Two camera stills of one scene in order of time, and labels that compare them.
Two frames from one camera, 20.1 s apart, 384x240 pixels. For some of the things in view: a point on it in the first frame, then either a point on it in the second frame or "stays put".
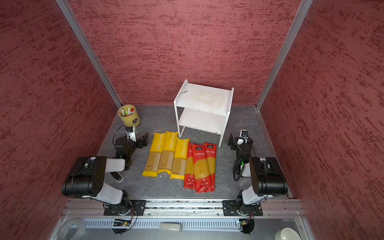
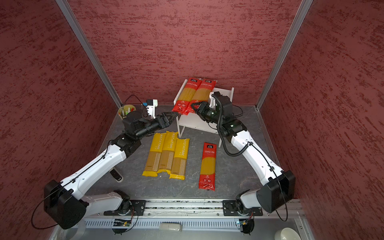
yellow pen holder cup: x=128 y=115 stays put
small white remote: x=174 y=226 stays put
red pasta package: x=201 y=170 to x=183 y=104
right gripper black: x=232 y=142 to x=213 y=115
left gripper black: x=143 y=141 to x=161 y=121
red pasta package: x=211 y=151 stays put
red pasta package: x=189 y=183 to x=202 y=93
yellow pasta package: x=167 y=157 stays put
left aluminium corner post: x=67 y=10 stays put
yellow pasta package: x=157 y=143 stays put
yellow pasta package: x=179 y=158 stays put
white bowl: x=287 y=233 stays put
